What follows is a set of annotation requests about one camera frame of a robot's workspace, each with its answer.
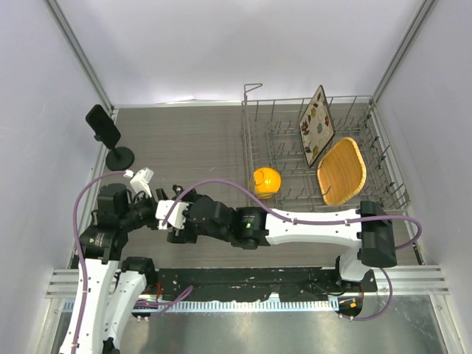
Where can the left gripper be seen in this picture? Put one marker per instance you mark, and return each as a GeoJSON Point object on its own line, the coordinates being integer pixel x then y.
{"type": "Point", "coordinates": [154, 224]}

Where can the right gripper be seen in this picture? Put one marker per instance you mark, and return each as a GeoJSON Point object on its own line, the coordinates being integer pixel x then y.
{"type": "Point", "coordinates": [179, 235]}

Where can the black phone stand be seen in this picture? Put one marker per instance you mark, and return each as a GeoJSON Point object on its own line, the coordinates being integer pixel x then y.
{"type": "Point", "coordinates": [190, 197]}
{"type": "Point", "coordinates": [117, 158]}

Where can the black phone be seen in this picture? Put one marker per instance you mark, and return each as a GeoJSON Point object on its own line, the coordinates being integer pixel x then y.
{"type": "Point", "coordinates": [105, 130]}

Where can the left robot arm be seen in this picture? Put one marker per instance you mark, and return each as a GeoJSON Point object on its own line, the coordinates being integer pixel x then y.
{"type": "Point", "coordinates": [109, 286]}

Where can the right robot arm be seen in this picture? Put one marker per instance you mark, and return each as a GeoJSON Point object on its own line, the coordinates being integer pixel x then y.
{"type": "Point", "coordinates": [366, 232]}

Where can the yellow bowl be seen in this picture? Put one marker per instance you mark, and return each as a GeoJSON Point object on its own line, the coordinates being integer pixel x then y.
{"type": "Point", "coordinates": [266, 182]}

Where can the floral square plate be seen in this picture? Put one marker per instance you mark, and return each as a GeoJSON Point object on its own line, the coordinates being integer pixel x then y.
{"type": "Point", "coordinates": [316, 127]}

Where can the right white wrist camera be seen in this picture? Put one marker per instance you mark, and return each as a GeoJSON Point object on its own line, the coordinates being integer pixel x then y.
{"type": "Point", "coordinates": [169, 215]}

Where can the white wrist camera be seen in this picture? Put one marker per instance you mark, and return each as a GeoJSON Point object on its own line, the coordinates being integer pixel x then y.
{"type": "Point", "coordinates": [169, 215]}
{"type": "Point", "coordinates": [139, 181]}

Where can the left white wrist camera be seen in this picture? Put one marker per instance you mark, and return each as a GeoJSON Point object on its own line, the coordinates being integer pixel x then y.
{"type": "Point", "coordinates": [139, 181]}

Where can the grey wire dish rack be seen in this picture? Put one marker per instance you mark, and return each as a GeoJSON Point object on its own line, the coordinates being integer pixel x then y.
{"type": "Point", "coordinates": [293, 135]}

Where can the white cable duct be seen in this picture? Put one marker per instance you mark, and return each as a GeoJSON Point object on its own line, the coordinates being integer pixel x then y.
{"type": "Point", "coordinates": [271, 305]}

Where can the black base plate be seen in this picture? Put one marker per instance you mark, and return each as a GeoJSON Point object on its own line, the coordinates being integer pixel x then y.
{"type": "Point", "coordinates": [252, 284]}

